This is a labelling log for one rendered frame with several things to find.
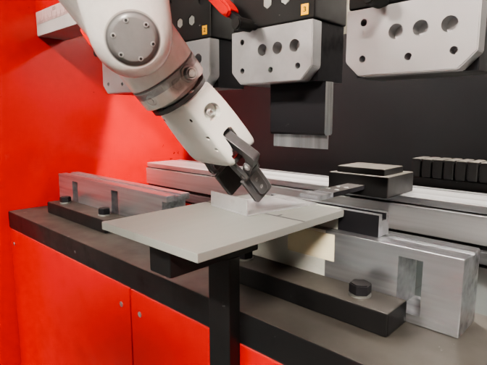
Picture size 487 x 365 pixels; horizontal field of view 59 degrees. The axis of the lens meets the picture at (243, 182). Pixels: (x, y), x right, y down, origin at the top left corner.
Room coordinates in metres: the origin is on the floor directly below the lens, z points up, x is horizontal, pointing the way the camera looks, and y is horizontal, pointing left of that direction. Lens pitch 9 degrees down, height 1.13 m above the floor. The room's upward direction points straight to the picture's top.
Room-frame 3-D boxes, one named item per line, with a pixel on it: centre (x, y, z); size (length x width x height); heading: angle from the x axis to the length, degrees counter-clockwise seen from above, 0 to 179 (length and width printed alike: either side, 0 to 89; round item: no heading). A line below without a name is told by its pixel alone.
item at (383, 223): (0.62, -0.11, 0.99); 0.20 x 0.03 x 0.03; 46
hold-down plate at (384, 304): (0.58, -0.07, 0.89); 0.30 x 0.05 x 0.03; 46
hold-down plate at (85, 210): (1.02, 0.39, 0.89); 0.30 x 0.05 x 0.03; 46
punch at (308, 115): (0.65, -0.08, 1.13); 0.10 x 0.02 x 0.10; 46
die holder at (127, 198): (1.03, 0.31, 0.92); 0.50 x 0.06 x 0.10; 46
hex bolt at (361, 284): (0.51, -0.15, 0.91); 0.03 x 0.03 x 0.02
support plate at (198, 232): (0.54, 0.02, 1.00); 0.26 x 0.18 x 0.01; 136
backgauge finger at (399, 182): (0.76, -0.19, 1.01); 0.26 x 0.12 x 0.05; 136
